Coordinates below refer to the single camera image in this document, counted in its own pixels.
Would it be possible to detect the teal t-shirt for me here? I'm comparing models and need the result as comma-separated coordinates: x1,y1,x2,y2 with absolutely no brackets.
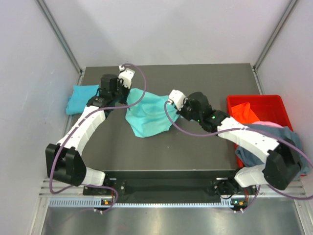
125,88,172,138

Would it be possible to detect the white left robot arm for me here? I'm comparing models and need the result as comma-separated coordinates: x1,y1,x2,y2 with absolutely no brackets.
45,69,134,194

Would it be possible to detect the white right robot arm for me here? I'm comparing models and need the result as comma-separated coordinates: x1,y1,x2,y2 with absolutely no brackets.
169,90,303,194

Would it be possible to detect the folded blue t-shirt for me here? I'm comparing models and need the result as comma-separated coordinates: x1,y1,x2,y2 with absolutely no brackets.
66,85,99,115

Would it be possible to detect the orange t-shirt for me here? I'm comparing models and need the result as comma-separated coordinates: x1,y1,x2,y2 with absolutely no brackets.
231,102,260,124

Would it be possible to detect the pink t-shirt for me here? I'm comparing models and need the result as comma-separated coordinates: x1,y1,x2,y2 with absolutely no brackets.
253,121,283,128

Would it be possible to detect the red plastic bin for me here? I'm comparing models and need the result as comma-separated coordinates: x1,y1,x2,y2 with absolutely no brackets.
226,94,308,177

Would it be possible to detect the grey-blue t-shirt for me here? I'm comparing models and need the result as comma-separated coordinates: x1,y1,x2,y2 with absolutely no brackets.
234,123,313,176

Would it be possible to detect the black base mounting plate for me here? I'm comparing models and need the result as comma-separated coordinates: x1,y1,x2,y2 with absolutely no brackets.
82,170,259,204

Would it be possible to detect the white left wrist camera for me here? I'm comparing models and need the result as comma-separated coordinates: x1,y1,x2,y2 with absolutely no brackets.
118,65,135,89

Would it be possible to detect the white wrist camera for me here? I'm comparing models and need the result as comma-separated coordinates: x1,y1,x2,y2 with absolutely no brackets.
118,65,135,89
168,90,188,111

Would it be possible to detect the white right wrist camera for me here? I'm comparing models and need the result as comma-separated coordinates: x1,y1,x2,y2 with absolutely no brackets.
168,90,188,111

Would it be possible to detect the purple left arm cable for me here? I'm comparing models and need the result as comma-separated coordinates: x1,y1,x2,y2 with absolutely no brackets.
48,63,147,221

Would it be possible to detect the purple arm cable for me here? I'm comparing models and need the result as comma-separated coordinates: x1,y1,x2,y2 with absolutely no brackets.
163,100,313,212
48,63,147,221

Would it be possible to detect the grey aluminium corner post left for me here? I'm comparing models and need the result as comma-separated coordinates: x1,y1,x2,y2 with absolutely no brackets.
35,0,83,75

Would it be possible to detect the grey aluminium corner post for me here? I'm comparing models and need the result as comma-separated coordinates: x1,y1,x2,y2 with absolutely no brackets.
35,0,83,75
252,0,299,72

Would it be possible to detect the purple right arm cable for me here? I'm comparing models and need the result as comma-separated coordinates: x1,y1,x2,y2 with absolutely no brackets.
163,100,313,212

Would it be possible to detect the grey slotted cable duct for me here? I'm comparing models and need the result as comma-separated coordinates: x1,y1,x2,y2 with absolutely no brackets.
49,198,245,208

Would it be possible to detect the grey aluminium corner post right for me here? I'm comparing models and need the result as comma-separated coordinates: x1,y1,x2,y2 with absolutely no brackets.
252,0,299,72

